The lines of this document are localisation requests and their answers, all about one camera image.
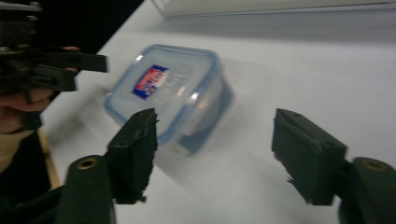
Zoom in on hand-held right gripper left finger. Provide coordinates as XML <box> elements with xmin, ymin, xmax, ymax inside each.
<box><xmin>106</xmin><ymin>107</ymin><xmax>160</xmax><ymax>205</ymax></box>

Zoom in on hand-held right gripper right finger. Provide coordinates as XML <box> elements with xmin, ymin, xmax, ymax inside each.
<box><xmin>271</xmin><ymin>107</ymin><xmax>348</xmax><ymax>206</ymax></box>

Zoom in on small clear food container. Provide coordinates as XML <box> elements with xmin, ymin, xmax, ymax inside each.
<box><xmin>103</xmin><ymin>44</ymin><xmax>235</xmax><ymax>158</ymax></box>

